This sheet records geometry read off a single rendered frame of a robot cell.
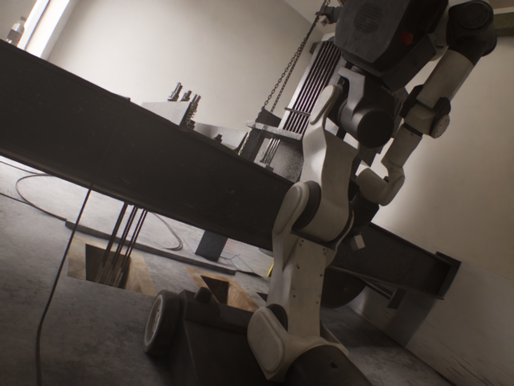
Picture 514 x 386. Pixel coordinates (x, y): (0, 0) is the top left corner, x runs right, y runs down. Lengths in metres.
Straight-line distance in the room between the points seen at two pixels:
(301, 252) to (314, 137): 0.34
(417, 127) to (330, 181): 0.29
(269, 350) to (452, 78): 0.82
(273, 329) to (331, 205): 0.35
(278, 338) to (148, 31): 3.46
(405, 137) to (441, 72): 0.20
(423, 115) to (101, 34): 3.31
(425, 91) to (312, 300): 0.63
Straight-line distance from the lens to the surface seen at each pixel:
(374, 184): 0.99
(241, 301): 1.80
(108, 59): 3.70
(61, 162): 0.95
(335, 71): 1.98
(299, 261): 0.85
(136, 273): 1.54
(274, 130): 1.66
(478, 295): 2.29
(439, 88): 0.94
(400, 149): 0.95
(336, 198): 0.89
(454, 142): 2.76
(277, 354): 0.73
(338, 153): 0.96
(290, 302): 0.82
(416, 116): 0.94
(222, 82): 3.96
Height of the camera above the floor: 0.61
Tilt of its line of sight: 1 degrees down
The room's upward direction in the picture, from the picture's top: 25 degrees clockwise
